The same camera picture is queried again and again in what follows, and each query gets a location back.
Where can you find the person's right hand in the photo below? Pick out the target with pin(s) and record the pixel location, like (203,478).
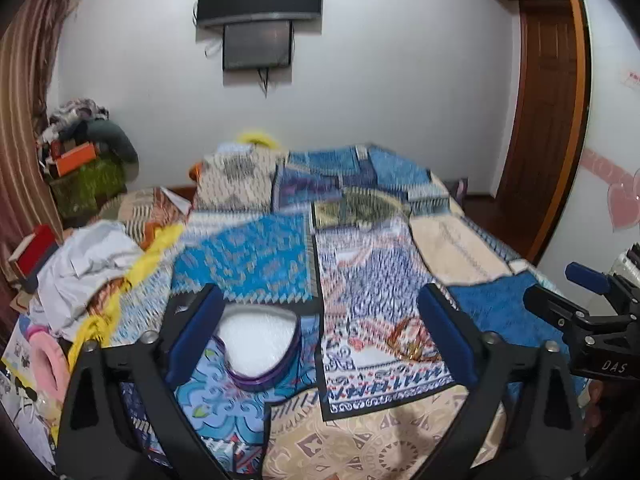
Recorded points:
(592,413)

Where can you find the green patterned covered stand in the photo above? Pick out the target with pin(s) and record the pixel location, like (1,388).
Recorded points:
(84,190)

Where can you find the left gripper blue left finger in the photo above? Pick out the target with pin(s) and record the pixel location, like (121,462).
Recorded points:
(191,319)

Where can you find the yellow fluffy pillow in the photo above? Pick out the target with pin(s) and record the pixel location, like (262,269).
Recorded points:
(258,138)

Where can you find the pile of clothes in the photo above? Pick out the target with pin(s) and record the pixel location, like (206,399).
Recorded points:
(83,121)

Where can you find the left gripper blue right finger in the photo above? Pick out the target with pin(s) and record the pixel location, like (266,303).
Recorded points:
(446,326)

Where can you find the blue patchwork bed quilt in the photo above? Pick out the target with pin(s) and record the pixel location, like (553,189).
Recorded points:
(345,239)

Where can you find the pink slipper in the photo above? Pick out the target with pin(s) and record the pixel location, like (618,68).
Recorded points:
(49,365)

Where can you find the orange box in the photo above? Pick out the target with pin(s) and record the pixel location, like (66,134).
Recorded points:
(73,159)

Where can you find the white crumpled cloth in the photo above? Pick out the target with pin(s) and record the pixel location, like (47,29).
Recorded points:
(88,259)

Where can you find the striped brown curtain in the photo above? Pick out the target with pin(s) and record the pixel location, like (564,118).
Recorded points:
(28,51)

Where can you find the pink heart wall decoration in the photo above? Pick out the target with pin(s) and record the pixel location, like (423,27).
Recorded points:
(622,196)

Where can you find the red and white box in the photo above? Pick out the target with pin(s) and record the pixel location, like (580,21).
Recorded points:
(33,251)

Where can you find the illustrated paper sheets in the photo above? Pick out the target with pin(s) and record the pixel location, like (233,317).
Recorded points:
(31,412)

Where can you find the small black wall monitor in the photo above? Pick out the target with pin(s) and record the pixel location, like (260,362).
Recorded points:
(261,45)

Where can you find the yellow garment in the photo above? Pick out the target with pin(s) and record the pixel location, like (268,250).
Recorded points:
(102,326)

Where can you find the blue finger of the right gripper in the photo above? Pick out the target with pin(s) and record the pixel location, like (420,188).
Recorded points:
(549,306)
(587,278)

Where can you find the wooden door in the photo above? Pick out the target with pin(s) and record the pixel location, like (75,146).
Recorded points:
(541,128)

